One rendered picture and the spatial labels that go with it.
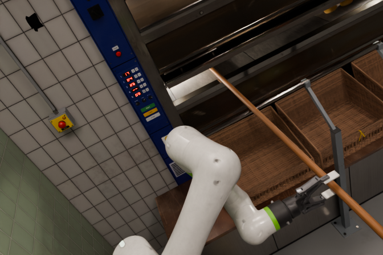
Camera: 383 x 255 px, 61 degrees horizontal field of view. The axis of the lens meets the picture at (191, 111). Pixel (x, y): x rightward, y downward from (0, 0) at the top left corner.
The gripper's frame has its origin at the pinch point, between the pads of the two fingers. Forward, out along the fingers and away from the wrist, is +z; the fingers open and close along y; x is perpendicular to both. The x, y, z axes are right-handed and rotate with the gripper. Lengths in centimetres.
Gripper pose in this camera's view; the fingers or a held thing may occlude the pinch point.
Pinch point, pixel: (331, 184)
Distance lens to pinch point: 136.7
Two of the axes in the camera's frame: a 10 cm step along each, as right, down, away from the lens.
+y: 3.3, 7.5, 5.7
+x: 3.3, 4.8, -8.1
